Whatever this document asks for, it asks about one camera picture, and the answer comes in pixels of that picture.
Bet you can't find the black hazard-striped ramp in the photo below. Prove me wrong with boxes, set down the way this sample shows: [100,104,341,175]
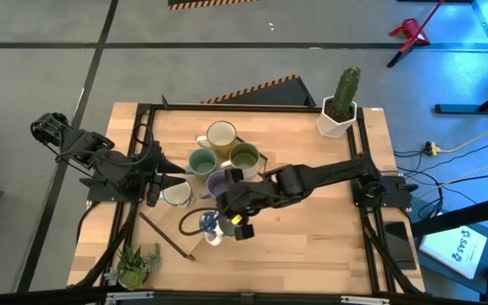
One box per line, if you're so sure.
[167,0,260,11]
[201,74,317,107]

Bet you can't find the white printed box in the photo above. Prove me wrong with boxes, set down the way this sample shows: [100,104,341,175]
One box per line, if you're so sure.
[419,224,488,280]

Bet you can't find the green succulent plant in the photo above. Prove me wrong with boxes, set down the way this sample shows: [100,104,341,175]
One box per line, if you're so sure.
[103,242,163,291]

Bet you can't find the green cactus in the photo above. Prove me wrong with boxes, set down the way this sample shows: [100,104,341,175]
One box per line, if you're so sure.
[331,66,362,122]

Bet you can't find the black metal stand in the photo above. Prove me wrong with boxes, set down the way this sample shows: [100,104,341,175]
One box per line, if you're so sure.
[433,0,488,115]

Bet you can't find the white faceted planter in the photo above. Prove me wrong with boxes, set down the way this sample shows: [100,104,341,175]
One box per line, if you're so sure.
[315,95,358,140]

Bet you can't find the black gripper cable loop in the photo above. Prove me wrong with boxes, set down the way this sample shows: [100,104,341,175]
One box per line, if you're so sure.
[179,207,219,237]

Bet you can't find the silver bracket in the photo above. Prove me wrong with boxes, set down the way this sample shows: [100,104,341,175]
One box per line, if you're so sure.
[340,295,391,305]
[105,291,155,305]

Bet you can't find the black tablet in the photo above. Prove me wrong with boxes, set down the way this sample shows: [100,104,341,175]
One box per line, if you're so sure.
[382,220,418,271]

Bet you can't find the white mug with green interior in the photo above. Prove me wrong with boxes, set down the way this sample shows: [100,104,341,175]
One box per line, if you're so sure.
[219,142,262,181]

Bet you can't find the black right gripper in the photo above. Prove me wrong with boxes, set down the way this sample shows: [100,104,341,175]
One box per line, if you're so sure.
[217,168,277,241]

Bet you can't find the black table frame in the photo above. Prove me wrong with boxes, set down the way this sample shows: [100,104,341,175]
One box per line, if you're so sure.
[68,96,427,296]

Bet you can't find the purple mug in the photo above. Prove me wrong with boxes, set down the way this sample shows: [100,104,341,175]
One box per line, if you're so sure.
[199,169,235,200]

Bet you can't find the yellow mug with white handle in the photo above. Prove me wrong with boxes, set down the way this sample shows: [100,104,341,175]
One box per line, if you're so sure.
[196,120,238,160]

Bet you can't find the red metal stand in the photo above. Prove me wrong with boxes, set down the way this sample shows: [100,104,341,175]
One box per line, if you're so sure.
[386,0,445,69]

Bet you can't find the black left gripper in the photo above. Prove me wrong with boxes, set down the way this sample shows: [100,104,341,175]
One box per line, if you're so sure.
[141,141,187,208]

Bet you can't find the black metal beam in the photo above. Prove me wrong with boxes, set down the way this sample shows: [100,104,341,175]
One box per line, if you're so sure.
[408,192,488,238]

